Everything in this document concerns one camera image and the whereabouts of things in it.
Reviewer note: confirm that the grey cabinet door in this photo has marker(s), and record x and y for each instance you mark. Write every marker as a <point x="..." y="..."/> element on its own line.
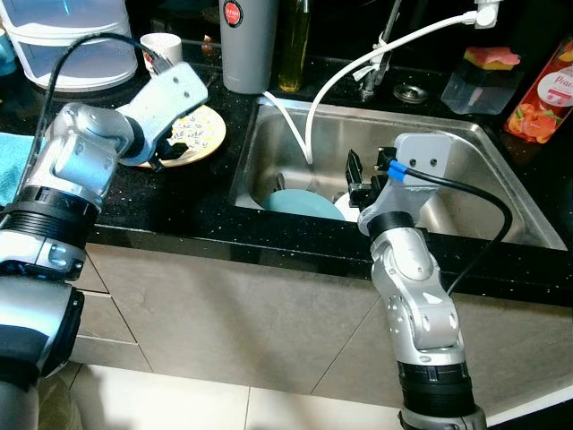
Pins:
<point x="519" y="349"/>
<point x="251" y="313"/>

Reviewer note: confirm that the round steel counter cap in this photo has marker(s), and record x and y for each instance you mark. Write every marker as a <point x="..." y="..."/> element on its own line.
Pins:
<point x="411" y="93"/>

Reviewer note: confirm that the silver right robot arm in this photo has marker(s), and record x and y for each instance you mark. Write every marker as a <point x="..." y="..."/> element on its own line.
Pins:
<point x="412" y="287"/>

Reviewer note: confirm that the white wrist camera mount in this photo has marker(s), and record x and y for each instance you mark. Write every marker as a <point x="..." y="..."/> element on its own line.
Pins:
<point x="425" y="157"/>
<point x="170" y="94"/>

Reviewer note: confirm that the white plate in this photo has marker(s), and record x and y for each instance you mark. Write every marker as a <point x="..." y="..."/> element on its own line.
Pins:
<point x="343" y="202"/>

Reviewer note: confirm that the clear plastic sponge holder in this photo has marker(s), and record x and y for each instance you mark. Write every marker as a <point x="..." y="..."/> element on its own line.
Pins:
<point x="474" y="94"/>

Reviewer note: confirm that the stainless steel sink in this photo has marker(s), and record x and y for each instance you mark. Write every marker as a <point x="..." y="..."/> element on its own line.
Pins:
<point x="466" y="152"/>

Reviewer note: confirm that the red yellow sponge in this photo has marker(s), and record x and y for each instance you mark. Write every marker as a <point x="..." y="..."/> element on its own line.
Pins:
<point x="492" y="59"/>

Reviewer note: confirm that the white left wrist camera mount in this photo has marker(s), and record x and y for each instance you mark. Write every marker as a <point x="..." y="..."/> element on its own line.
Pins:
<point x="170" y="94"/>

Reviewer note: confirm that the peach dish soap bottle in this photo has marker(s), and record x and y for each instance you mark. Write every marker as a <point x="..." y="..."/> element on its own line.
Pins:
<point x="537" y="107"/>

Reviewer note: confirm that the chrome faucet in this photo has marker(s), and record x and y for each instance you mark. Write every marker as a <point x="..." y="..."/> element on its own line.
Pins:
<point x="380" y="58"/>

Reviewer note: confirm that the green woven sack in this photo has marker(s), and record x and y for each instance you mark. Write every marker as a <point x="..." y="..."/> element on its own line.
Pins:
<point x="58" y="408"/>

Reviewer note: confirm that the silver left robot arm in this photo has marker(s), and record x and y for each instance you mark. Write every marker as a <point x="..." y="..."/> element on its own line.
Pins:
<point x="81" y="148"/>

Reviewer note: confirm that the teal cloth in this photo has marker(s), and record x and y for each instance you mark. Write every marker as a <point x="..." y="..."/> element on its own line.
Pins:
<point x="7" y="170"/>

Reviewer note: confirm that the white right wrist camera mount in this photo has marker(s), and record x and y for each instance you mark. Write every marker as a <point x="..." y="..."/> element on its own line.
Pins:
<point x="425" y="157"/>

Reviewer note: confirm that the clear plastic lidded container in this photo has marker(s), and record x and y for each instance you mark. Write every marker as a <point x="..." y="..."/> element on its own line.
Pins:
<point x="63" y="45"/>

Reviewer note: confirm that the white printed cup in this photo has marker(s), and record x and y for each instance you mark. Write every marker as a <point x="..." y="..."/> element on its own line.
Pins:
<point x="161" y="49"/>

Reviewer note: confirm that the grey cylinder red round logo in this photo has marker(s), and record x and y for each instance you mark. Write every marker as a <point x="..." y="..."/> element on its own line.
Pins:
<point x="249" y="63"/>

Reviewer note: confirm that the yellow oil bottle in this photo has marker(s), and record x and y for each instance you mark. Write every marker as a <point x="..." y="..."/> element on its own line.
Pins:
<point x="294" y="58"/>

